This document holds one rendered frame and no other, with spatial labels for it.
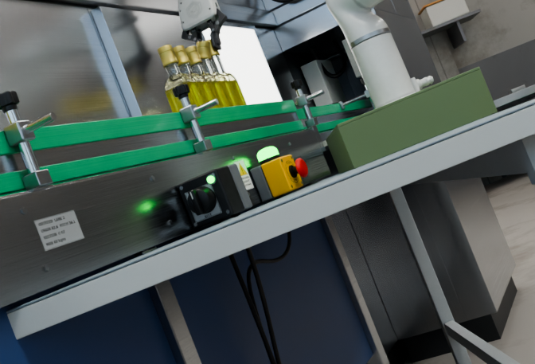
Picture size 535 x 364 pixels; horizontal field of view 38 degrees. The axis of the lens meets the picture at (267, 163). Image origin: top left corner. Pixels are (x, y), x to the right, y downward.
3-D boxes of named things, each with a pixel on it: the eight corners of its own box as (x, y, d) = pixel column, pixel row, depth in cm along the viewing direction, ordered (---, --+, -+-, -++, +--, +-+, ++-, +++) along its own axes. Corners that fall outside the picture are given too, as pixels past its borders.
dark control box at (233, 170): (216, 224, 134) (198, 178, 135) (255, 209, 131) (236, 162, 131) (193, 232, 127) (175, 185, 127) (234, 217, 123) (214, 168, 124)
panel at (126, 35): (283, 121, 263) (247, 29, 264) (290, 118, 261) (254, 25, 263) (142, 145, 180) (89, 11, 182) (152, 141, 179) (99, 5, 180)
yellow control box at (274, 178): (275, 199, 159) (262, 166, 160) (307, 186, 156) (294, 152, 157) (262, 205, 153) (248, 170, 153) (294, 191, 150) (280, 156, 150)
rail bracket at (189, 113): (205, 154, 144) (178, 88, 144) (237, 140, 141) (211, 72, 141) (194, 157, 140) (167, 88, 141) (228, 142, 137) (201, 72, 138)
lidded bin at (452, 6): (463, 20, 852) (454, -2, 853) (472, 11, 815) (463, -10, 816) (425, 34, 851) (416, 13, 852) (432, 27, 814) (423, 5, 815)
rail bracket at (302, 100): (279, 141, 202) (261, 96, 202) (335, 117, 195) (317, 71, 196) (275, 142, 199) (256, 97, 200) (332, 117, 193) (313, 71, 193)
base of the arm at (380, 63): (424, 97, 178) (397, 36, 179) (445, 84, 166) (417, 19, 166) (364, 121, 175) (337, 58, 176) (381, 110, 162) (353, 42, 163)
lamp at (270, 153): (265, 164, 158) (259, 150, 158) (283, 156, 156) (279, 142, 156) (256, 166, 154) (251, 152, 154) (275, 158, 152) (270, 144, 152)
